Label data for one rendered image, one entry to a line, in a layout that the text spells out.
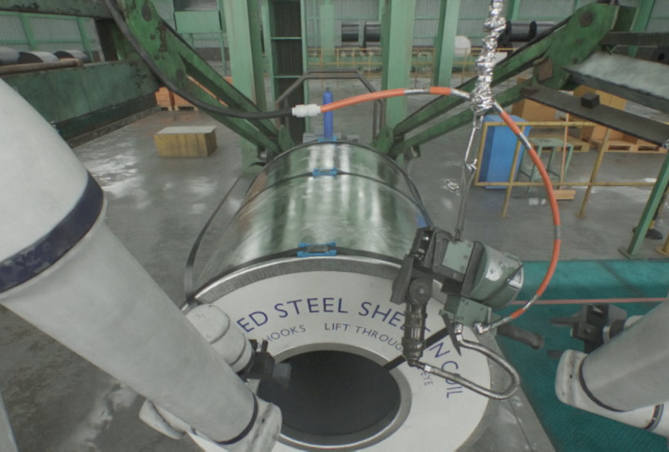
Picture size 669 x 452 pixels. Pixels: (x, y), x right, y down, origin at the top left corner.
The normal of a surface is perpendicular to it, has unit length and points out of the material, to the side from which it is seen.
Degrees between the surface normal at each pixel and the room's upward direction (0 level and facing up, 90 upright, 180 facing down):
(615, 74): 50
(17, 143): 71
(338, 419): 8
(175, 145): 90
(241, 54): 90
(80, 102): 90
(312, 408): 16
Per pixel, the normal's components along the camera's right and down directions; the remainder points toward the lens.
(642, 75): -0.76, -0.49
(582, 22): -0.93, 0.18
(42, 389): 0.00, -0.89
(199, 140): 0.00, 0.46
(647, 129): -0.50, -0.63
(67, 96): 1.00, 0.00
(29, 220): 0.84, 0.30
